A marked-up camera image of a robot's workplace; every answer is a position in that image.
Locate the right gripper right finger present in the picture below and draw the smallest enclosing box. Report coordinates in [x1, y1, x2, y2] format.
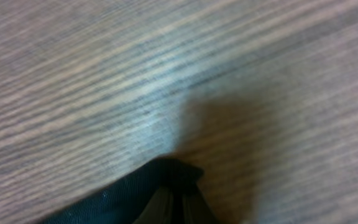
[181, 186, 219, 224]

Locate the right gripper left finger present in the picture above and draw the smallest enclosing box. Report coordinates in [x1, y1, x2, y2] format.
[133, 187, 174, 224]

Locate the black polo shirt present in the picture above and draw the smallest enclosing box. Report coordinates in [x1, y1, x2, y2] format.
[41, 158, 204, 224]

